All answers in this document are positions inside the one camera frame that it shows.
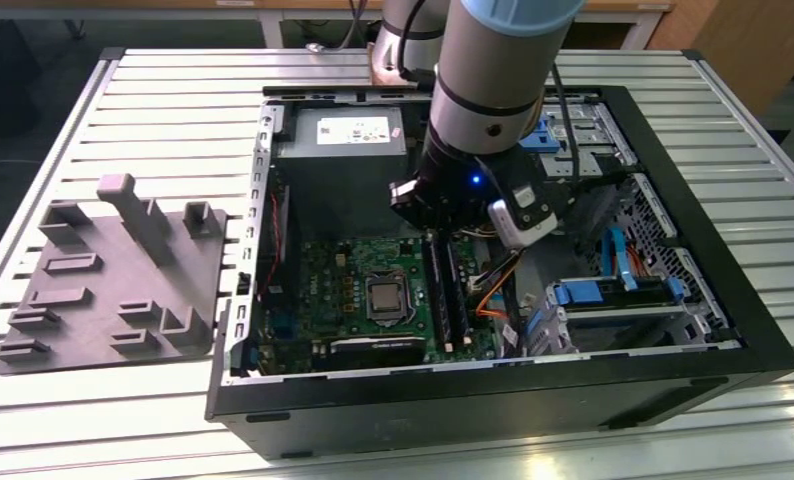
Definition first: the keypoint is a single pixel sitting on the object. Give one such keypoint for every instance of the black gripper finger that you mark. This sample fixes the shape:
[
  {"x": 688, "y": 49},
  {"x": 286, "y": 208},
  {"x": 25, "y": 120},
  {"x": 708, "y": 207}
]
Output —
[{"x": 409, "y": 197}]

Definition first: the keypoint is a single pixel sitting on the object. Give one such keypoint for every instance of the blue RAM stick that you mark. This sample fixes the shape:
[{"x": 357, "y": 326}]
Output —
[{"x": 437, "y": 295}]

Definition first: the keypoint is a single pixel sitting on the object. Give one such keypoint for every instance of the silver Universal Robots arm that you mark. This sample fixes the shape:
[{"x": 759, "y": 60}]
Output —
[{"x": 496, "y": 75}]

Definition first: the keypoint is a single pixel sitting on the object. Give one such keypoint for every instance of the dark RAM stick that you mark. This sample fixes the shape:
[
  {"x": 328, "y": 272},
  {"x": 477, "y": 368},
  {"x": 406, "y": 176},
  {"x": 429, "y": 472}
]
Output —
[{"x": 460, "y": 300}]

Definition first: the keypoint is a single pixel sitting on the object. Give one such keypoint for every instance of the grey power supply unit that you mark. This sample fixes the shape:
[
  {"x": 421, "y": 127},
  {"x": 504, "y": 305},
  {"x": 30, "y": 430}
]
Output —
[{"x": 329, "y": 170}]

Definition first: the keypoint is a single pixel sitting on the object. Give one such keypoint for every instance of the blue plastic drive latch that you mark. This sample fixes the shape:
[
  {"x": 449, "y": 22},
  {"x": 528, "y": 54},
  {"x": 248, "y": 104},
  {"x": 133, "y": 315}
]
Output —
[{"x": 543, "y": 140}]

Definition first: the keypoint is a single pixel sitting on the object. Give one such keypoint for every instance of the green motherboard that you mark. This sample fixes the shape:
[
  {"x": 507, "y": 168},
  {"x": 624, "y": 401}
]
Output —
[{"x": 325, "y": 265}]

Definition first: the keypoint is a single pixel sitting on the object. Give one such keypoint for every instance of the silver CPU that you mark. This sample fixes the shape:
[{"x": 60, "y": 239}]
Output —
[{"x": 386, "y": 299}]

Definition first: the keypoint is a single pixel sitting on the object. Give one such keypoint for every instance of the grey metal drive cage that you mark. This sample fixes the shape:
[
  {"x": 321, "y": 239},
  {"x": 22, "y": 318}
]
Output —
[{"x": 596, "y": 135}]

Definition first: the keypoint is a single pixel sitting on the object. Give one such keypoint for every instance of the hard disk in blue carrier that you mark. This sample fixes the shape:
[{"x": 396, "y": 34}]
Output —
[{"x": 583, "y": 292}]

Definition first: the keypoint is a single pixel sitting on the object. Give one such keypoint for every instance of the black graphics card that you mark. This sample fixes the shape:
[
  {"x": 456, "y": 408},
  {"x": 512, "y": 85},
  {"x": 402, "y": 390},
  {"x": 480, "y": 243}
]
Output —
[{"x": 376, "y": 350}]

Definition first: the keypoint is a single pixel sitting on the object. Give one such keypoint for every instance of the black PC case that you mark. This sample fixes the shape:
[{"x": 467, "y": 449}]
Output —
[{"x": 436, "y": 415}]

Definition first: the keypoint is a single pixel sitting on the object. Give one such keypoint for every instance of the wooden top desk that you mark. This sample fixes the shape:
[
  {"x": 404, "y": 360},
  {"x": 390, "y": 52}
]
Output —
[{"x": 649, "y": 30}]

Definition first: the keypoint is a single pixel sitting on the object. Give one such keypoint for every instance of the grey parts rack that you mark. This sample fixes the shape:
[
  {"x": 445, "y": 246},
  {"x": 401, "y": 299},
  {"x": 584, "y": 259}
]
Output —
[{"x": 136, "y": 300}]

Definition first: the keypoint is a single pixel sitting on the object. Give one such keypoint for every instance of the wooden cabinet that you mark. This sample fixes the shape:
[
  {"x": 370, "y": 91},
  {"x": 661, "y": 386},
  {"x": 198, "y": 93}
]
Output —
[{"x": 756, "y": 40}]

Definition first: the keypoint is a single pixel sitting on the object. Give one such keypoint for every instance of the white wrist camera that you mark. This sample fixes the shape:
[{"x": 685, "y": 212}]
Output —
[{"x": 525, "y": 220}]

